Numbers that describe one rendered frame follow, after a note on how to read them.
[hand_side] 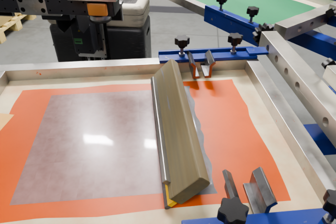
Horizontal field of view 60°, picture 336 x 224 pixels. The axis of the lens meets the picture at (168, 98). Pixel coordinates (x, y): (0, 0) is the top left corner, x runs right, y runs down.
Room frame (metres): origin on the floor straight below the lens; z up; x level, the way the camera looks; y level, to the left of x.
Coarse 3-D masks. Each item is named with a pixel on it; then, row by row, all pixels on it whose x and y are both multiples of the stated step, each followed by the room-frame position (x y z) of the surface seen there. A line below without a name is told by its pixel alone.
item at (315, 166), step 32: (32, 64) 0.75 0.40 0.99; (64, 64) 0.75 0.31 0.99; (96, 64) 0.75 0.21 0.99; (128, 64) 0.75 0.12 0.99; (160, 64) 0.76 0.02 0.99; (224, 64) 0.78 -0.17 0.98; (256, 64) 0.75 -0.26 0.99; (288, 128) 0.47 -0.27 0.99; (320, 160) 0.38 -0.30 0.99; (320, 192) 0.32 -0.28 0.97
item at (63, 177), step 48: (0, 144) 0.46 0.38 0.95; (48, 144) 0.46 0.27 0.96; (96, 144) 0.46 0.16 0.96; (144, 144) 0.46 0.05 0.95; (240, 144) 0.46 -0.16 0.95; (0, 192) 0.33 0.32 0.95; (48, 192) 0.33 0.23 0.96; (96, 192) 0.33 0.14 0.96; (144, 192) 0.33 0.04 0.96; (240, 192) 0.33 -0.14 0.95
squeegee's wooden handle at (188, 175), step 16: (176, 64) 0.69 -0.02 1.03; (160, 80) 0.65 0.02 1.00; (176, 80) 0.60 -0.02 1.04; (160, 96) 0.58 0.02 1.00; (176, 96) 0.54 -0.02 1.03; (176, 112) 0.49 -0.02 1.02; (176, 128) 0.44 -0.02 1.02; (192, 128) 0.43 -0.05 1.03; (176, 144) 0.40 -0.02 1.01; (192, 144) 0.38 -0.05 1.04; (176, 160) 0.37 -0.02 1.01; (192, 160) 0.34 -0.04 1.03; (176, 176) 0.33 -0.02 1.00; (192, 176) 0.31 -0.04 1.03; (176, 192) 0.30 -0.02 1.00; (192, 192) 0.30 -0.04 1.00
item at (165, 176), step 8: (152, 80) 0.65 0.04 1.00; (152, 88) 0.62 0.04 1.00; (152, 96) 0.59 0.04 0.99; (160, 112) 0.53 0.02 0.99; (160, 120) 0.49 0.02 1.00; (160, 128) 0.47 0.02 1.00; (160, 136) 0.44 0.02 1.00; (160, 144) 0.42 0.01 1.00; (160, 152) 0.40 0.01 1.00; (160, 160) 0.38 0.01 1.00; (160, 168) 0.36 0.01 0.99; (168, 168) 0.36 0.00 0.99; (168, 176) 0.34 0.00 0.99
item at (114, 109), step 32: (32, 96) 0.64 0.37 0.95; (64, 96) 0.64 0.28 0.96; (96, 96) 0.64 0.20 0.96; (128, 96) 0.64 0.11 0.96; (192, 96) 0.64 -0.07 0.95; (224, 96) 0.64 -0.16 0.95; (32, 128) 0.51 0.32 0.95; (64, 128) 0.51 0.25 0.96; (96, 128) 0.51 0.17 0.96; (128, 128) 0.51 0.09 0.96
